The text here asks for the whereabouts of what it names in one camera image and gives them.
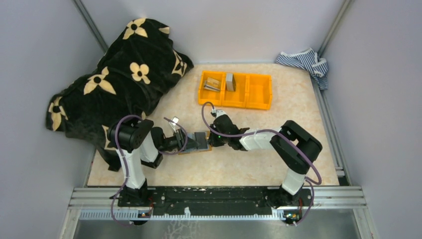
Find dark card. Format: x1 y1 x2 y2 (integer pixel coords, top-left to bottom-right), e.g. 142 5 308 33
195 132 208 150

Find blue striped cloth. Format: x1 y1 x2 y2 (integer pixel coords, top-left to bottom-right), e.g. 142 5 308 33
275 48 328 90

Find tan leather card holder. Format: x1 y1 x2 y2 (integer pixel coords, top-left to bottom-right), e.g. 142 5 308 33
179 131 212 155

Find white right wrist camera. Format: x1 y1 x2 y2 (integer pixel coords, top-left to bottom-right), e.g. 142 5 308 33
212 110 226 119

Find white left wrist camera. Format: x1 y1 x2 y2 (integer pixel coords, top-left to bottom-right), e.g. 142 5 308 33
169 117 179 132

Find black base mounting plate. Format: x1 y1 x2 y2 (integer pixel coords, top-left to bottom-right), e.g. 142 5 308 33
117 186 312 216

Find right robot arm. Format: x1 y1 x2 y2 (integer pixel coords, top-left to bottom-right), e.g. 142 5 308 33
208 110 322 196

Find orange three-compartment bin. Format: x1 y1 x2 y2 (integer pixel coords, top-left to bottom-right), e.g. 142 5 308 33
198 71 272 110

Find black floral blanket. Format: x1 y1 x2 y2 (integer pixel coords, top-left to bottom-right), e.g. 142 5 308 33
45 18 194 172

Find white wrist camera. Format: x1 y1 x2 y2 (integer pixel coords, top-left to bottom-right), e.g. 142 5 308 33
212 110 226 119
169 117 179 132

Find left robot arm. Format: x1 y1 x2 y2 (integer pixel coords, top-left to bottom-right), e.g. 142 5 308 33
105 115 199 204

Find grey box in bin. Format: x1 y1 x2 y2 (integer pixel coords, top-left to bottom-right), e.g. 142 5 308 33
225 72 236 92

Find aluminium frame rail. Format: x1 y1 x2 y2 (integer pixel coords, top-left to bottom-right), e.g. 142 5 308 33
69 186 367 221

